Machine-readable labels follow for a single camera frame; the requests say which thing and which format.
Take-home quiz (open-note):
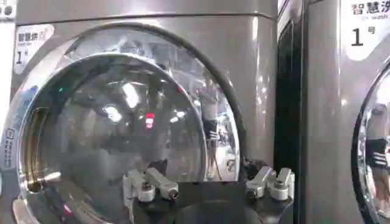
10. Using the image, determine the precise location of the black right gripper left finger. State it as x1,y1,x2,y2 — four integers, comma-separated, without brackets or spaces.
122,159,180,203

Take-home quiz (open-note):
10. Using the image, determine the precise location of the round glass dryer door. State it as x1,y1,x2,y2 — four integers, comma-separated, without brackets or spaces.
0,27,247,224
350,62,390,224

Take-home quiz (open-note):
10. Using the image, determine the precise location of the white number label sticker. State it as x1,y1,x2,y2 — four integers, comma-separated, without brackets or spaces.
13,24,55,75
340,0,390,61

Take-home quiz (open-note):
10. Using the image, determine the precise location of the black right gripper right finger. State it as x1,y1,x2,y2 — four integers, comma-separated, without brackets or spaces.
243,156,296,201

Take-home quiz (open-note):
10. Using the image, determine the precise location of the grey dryer with round door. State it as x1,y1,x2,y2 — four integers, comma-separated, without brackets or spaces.
0,0,278,224

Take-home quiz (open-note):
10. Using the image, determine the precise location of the grey dryer with white label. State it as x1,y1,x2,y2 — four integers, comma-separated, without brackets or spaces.
300,0,390,224

